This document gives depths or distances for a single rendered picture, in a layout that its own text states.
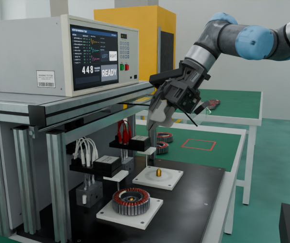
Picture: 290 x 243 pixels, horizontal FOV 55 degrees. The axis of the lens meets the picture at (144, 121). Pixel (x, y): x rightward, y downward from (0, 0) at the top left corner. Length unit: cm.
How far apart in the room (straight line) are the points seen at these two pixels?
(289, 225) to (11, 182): 70
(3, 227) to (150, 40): 389
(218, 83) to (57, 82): 544
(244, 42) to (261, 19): 535
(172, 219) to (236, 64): 534
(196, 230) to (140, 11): 403
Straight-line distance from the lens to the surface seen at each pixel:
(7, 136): 79
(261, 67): 601
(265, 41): 71
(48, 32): 80
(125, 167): 108
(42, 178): 91
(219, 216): 92
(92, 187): 90
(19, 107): 69
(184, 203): 93
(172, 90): 74
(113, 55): 95
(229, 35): 73
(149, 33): 448
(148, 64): 448
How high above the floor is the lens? 122
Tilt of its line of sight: 13 degrees down
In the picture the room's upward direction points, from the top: straight up
